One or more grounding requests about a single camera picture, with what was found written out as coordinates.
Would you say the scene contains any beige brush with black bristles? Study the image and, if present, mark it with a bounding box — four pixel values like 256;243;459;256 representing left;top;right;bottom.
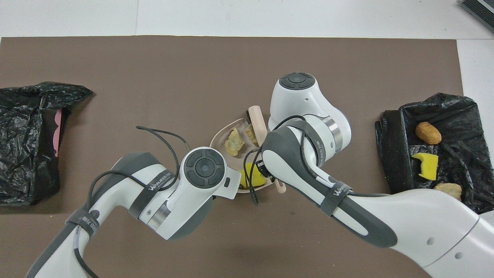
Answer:
248;105;287;194

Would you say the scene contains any beige plastic dustpan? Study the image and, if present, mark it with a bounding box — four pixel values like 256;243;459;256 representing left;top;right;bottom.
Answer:
210;118;277;193

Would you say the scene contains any brown bread-like lump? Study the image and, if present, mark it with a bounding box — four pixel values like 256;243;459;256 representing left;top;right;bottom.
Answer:
415;122;442;145

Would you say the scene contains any black trash bag bin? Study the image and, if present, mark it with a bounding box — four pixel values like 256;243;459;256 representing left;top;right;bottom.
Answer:
375;93;494;215

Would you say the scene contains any black bag bin, pink inside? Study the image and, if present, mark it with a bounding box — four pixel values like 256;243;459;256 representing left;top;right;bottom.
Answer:
0;81;94;206

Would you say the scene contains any brown table mat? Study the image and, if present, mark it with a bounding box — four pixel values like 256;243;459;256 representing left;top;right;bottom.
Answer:
0;36;485;278

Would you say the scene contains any dark grey ribbed panel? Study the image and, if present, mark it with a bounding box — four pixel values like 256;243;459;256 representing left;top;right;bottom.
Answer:
460;0;494;33

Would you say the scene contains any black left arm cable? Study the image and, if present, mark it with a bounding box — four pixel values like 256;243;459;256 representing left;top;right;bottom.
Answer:
73;125;190;278

